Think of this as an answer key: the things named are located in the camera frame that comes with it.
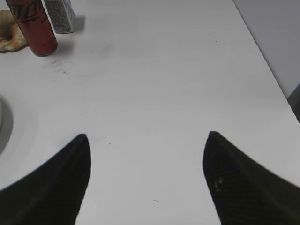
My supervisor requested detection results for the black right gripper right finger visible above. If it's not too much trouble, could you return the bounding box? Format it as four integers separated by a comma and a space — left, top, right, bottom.
202, 131, 300, 225

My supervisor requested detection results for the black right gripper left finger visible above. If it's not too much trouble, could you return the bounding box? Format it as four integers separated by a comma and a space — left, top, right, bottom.
0, 134, 91, 225

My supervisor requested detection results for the red cola can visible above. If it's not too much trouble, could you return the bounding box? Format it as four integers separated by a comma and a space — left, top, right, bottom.
6, 0, 58, 56

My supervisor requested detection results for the white blue milk carton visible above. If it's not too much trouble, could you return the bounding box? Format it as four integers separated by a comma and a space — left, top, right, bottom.
44, 0, 76, 34

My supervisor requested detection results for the glazed pastry ring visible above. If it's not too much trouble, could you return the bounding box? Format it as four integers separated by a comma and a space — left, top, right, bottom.
0, 9, 29, 54

